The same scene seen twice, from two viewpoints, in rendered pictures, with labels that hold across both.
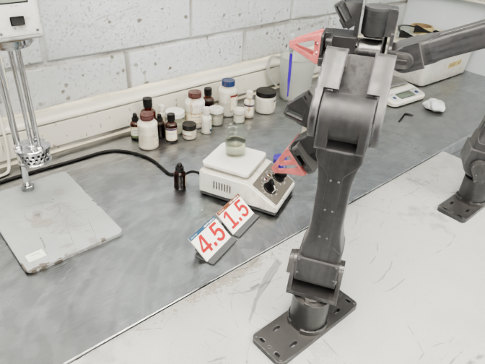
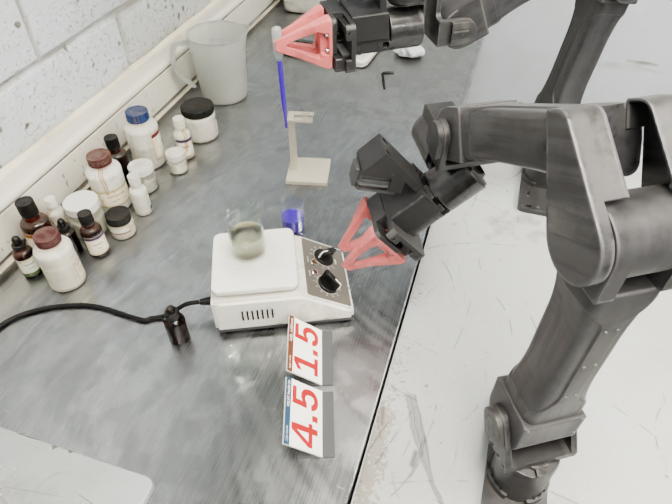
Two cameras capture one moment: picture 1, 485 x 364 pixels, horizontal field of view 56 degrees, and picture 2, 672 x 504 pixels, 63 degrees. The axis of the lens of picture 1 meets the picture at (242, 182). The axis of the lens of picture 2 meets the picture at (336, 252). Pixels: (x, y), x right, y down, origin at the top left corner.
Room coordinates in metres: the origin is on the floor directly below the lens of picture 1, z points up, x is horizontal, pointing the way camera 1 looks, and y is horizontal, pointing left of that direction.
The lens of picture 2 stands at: (0.39, 0.20, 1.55)
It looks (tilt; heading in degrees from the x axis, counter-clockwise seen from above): 45 degrees down; 330
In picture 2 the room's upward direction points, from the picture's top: straight up
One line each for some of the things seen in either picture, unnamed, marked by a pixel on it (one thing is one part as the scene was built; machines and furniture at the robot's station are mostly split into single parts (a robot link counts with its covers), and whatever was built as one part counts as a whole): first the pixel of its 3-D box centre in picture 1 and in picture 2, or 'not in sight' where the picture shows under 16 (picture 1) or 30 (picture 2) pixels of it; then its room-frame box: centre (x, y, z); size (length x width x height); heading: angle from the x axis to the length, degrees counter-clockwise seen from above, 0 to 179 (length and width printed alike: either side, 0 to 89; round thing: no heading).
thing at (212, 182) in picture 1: (244, 177); (274, 279); (0.93, 0.00, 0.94); 0.22 x 0.13 x 0.08; 67
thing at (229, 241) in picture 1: (213, 239); (309, 416); (0.71, 0.05, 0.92); 0.09 x 0.06 x 0.04; 152
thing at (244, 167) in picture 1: (234, 158); (254, 260); (0.94, 0.02, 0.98); 0.12 x 0.12 x 0.01; 67
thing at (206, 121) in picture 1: (206, 120); (138, 193); (1.23, 0.12, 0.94); 0.03 x 0.03 x 0.08
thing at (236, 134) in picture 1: (237, 140); (247, 231); (0.95, 0.02, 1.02); 0.06 x 0.05 x 0.08; 107
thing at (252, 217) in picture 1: (238, 214); (310, 349); (0.80, 0.00, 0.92); 0.09 x 0.06 x 0.04; 152
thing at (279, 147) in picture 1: (280, 156); (292, 214); (1.06, -0.10, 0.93); 0.04 x 0.04 x 0.06
